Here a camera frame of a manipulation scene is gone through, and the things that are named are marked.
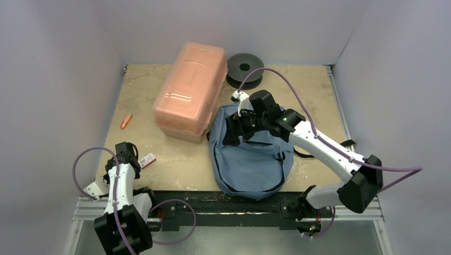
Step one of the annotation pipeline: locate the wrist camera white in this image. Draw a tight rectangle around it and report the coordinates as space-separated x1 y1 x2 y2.
83 177 110 199
231 90 250 117

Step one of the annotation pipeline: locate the blue backpack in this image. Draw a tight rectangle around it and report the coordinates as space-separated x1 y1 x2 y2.
207 104 312 200

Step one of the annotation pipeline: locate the aluminium frame rail front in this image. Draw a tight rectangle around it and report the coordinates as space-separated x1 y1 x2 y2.
72 196 395 255

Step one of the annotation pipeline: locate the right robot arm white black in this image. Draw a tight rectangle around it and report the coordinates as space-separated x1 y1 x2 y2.
223 90 383 216

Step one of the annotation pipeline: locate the black filament spool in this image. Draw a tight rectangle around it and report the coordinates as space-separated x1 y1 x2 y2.
226 53 264 90

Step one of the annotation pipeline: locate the aluminium frame rail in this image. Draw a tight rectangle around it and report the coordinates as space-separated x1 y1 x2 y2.
325 65 383 214
72 196 395 255

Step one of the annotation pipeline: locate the small red white box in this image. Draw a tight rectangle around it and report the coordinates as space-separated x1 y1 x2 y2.
139 153 156 168

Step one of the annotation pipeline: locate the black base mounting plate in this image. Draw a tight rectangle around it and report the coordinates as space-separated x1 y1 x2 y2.
148 191 332 231

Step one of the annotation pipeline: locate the aluminium frame rail right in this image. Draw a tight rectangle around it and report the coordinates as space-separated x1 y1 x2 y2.
325 65 383 214

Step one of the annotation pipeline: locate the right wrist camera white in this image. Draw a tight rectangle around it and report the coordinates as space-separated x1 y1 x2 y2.
231 90 250 117

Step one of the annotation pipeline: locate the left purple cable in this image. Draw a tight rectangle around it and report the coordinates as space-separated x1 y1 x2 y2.
72 147 197 255

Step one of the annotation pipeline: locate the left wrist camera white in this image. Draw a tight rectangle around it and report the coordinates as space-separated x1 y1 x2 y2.
83 177 110 199

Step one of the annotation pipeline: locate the pink translucent plastic box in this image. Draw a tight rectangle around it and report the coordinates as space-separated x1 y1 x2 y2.
153 42 228 143

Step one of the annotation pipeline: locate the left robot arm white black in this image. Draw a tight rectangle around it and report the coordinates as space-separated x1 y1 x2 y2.
94 142 158 254

